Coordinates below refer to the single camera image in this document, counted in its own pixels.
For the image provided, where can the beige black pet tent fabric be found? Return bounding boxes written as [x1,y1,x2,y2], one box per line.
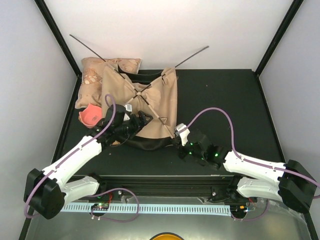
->
[101,64,178,151]

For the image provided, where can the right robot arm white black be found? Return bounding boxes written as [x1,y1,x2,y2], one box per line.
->
[175,131,317,214]

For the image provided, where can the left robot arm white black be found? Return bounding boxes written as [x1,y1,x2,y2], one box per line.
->
[23,104,153,220]

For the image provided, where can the wooden bowl stand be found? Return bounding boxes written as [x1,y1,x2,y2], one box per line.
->
[110,140,121,147]

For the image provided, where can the pink cat-ear bowl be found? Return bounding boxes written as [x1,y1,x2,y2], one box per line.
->
[78,103,102,129]

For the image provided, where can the beige patterned pillow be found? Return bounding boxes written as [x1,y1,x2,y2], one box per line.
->
[75,57,142,109]

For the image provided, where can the right small circuit board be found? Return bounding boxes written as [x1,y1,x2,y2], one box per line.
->
[232,205,250,213]

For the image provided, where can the small circuit board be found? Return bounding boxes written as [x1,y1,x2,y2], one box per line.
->
[91,203,109,211]
[232,205,250,213]

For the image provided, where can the left small circuit board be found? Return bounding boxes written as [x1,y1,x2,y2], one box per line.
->
[91,203,109,211]

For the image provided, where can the yellow round object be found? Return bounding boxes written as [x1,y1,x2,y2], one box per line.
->
[150,232,184,240]

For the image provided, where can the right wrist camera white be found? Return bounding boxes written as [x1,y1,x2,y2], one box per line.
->
[174,123,190,147]

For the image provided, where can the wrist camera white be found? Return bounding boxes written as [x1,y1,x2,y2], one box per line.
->
[124,103,133,120]
[174,123,190,147]

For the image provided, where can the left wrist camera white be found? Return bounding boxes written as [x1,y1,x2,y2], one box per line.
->
[124,103,133,120]

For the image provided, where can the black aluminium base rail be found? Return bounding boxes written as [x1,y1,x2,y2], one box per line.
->
[77,174,251,201]

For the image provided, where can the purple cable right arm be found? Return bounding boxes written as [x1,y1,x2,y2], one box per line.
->
[183,107,320,188]

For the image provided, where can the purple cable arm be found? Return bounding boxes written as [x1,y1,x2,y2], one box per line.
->
[183,107,320,188]
[23,94,118,219]

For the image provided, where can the white slotted cable duct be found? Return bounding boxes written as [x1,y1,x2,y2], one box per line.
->
[61,202,231,217]

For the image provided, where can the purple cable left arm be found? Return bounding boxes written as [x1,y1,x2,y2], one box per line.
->
[23,94,118,219]

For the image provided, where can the left black frame post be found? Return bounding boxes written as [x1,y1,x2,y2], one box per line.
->
[33,0,83,78]

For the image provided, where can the black frame post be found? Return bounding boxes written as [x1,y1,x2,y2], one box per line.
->
[33,0,83,78]
[255,0,304,77]

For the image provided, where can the right black frame post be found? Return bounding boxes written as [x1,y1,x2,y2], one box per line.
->
[255,0,304,77]

